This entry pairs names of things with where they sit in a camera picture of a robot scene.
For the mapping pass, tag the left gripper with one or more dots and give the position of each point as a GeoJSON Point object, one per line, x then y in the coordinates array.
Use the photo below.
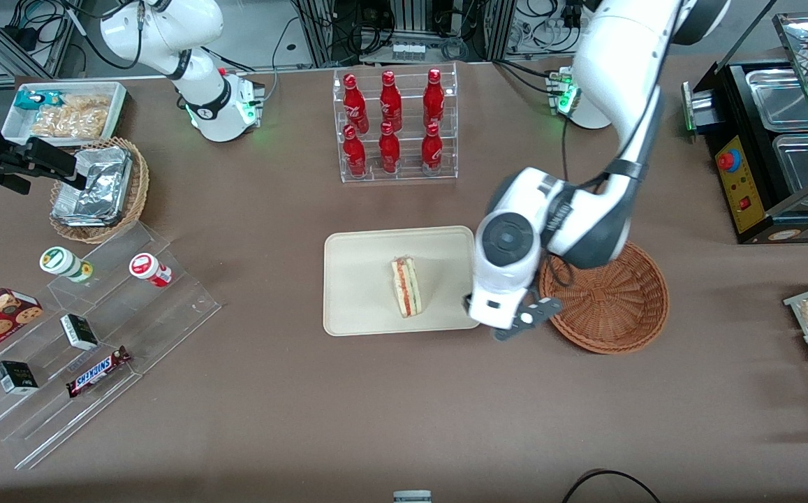
{"type": "Point", "coordinates": [467, 302]}

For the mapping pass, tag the triangular sandwich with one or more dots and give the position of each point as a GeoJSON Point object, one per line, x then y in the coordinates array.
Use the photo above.
{"type": "Point", "coordinates": [407, 286]}

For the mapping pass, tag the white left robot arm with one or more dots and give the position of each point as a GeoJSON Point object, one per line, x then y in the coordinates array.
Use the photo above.
{"type": "Point", "coordinates": [613, 70]}

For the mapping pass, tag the brown wicker basket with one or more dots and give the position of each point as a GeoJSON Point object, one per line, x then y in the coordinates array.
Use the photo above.
{"type": "Point", "coordinates": [613, 307]}

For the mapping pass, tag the light wicker basket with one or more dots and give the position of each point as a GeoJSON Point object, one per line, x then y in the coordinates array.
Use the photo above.
{"type": "Point", "coordinates": [135, 195]}

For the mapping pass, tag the beige plastic tray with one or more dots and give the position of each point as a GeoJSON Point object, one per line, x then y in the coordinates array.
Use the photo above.
{"type": "Point", "coordinates": [362, 279]}

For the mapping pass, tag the white plastic bin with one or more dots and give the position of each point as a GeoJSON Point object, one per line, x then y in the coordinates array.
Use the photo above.
{"type": "Point", "coordinates": [18, 124]}

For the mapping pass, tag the clear bag of crackers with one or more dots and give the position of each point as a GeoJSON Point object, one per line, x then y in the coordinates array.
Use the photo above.
{"type": "Point", "coordinates": [68, 124]}
{"type": "Point", "coordinates": [89, 103]}

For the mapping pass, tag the teal snack packet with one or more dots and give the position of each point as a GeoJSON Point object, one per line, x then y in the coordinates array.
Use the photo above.
{"type": "Point", "coordinates": [30, 99]}

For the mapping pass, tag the stack of foil containers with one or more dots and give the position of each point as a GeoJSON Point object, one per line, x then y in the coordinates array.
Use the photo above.
{"type": "Point", "coordinates": [100, 192]}

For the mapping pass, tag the green lid cup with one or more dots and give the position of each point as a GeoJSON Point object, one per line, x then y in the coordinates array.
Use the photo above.
{"type": "Point", "coordinates": [58, 261]}

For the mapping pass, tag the red lid cup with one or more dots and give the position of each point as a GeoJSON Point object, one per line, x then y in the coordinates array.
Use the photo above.
{"type": "Point", "coordinates": [145, 267]}

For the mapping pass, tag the small black carton box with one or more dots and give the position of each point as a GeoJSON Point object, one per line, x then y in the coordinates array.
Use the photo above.
{"type": "Point", "coordinates": [16, 378]}
{"type": "Point", "coordinates": [79, 332]}

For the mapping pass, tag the clear acrylic stepped shelf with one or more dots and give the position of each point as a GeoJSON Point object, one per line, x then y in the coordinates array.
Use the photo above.
{"type": "Point", "coordinates": [131, 314]}

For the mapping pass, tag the clear acrylic bottle rack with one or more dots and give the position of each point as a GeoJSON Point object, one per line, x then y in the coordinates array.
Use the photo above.
{"type": "Point", "coordinates": [410, 175]}

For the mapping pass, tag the red cola bottle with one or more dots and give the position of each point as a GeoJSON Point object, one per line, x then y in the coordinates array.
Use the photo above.
{"type": "Point", "coordinates": [389, 152]}
{"type": "Point", "coordinates": [390, 101]}
{"type": "Point", "coordinates": [431, 152]}
{"type": "Point", "coordinates": [355, 105]}
{"type": "Point", "coordinates": [434, 98]}
{"type": "Point", "coordinates": [355, 155]}

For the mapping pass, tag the grey device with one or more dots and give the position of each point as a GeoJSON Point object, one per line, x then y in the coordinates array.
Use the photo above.
{"type": "Point", "coordinates": [412, 497]}

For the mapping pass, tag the Snickers chocolate bar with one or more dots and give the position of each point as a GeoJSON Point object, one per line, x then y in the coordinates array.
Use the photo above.
{"type": "Point", "coordinates": [96, 372]}

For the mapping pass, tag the black food warmer appliance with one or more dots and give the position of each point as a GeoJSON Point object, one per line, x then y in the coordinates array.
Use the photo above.
{"type": "Point", "coordinates": [739, 181]}

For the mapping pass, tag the white power strip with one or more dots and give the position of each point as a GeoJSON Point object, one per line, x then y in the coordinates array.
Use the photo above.
{"type": "Point", "coordinates": [408, 51]}

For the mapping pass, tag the black equipment rack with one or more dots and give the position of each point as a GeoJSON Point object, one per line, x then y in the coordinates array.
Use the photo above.
{"type": "Point", "coordinates": [410, 21]}

